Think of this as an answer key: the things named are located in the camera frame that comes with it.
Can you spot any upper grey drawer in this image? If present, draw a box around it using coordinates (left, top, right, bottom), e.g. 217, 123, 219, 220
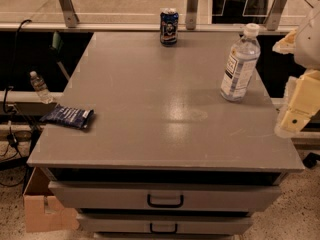
49, 181, 281, 212

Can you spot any grey cabinet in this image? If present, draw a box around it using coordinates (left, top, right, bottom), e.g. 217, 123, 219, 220
29, 32, 303, 240

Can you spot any right metal bracket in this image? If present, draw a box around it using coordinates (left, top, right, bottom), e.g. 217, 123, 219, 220
264, 0, 288, 31

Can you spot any cardboard box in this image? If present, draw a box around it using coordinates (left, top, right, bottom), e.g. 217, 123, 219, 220
23, 168, 79, 233

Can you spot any lower grey drawer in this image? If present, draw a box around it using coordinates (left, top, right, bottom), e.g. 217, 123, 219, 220
77, 214, 252, 235

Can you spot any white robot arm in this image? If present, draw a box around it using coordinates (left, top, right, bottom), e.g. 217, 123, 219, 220
272, 4, 320, 138

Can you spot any left metal bracket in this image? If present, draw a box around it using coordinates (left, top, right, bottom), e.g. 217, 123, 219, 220
59, 0, 79, 28

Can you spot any clear blue plastic water bottle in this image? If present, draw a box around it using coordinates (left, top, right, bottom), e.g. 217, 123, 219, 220
220, 23, 261, 102

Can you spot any dark blue soda can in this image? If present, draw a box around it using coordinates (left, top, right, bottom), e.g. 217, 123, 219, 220
160, 8, 179, 46

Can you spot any blue snack bag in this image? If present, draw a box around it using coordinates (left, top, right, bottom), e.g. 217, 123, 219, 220
40, 104, 94, 129

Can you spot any small clear water bottle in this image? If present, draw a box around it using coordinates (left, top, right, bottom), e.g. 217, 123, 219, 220
30, 71, 53, 104

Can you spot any metal bracket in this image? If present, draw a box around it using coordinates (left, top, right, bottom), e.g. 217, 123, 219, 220
185, 0, 199, 30
59, 0, 79, 28
264, 0, 288, 31

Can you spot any black cable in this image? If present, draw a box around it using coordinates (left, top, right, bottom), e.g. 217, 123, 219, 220
2, 19, 33, 115

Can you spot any middle metal bracket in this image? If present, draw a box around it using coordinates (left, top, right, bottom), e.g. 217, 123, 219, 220
185, 0, 199, 30

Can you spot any grey drawer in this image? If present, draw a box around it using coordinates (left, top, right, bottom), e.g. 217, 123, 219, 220
77, 214, 252, 235
49, 181, 281, 212

